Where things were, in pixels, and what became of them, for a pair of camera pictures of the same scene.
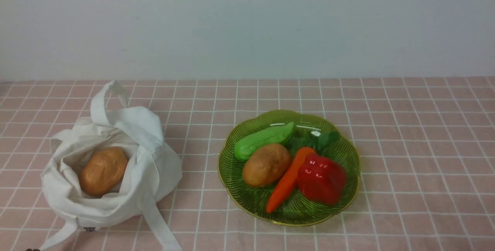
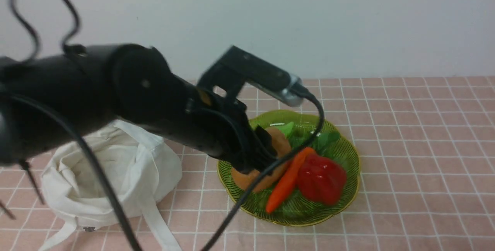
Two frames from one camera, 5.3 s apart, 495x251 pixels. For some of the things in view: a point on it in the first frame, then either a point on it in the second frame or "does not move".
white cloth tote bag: (152, 175) does not move
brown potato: (103, 170) -> (281, 144)
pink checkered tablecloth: (425, 144) does not move
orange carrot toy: (288, 180) does not move
